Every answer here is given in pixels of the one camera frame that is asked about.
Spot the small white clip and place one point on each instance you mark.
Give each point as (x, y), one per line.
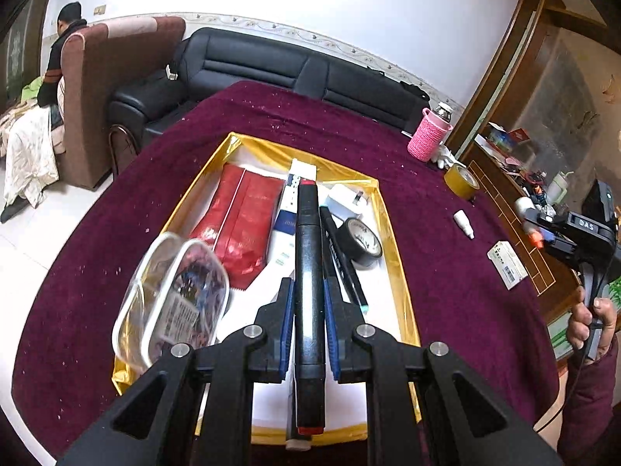
(171, 72)

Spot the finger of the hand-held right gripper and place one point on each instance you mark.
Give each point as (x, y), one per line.
(548, 230)

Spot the black leather sofa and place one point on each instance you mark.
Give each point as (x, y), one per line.
(242, 58)

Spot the black marker with teal cap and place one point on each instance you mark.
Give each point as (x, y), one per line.
(347, 272)

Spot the wooden cabinet with glass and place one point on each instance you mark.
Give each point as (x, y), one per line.
(509, 82)

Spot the brown armchair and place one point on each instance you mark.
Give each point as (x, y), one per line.
(97, 107)

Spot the white glove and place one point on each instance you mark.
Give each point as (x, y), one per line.
(446, 158)

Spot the blue and white small box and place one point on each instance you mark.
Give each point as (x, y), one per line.
(286, 223)

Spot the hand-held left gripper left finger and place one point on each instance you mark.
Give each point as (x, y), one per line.
(287, 320)

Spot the yellow tape roll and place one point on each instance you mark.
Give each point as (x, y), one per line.
(461, 182)

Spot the red foil bag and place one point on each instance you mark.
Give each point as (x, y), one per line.
(233, 223)

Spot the red box on cabinet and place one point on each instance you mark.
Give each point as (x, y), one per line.
(509, 137)

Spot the person's right hand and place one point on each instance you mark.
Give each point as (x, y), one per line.
(577, 325)

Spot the person's right forearm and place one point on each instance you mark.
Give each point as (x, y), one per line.
(592, 407)

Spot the clutter of small items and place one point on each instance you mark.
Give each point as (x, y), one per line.
(533, 179)

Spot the small white dropper bottle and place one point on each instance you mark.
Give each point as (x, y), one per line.
(464, 224)

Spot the small white and green box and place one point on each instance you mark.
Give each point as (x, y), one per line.
(507, 264)

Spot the white charger plug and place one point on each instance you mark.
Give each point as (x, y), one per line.
(339, 201)

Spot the black tape roll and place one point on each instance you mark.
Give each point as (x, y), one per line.
(345, 238)

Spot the thermos in pink knit sleeve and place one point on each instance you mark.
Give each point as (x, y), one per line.
(427, 136)

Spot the black marker with red caps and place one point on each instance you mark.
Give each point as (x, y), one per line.
(309, 276)

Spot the green cloth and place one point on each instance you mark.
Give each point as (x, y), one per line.
(31, 90)

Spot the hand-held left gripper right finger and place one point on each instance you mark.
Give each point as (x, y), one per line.
(330, 330)

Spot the white cloth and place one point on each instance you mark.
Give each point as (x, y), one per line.
(29, 155)

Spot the gold box with white lining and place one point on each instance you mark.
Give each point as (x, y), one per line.
(388, 233)

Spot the clear plastic container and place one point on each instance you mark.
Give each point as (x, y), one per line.
(165, 291)

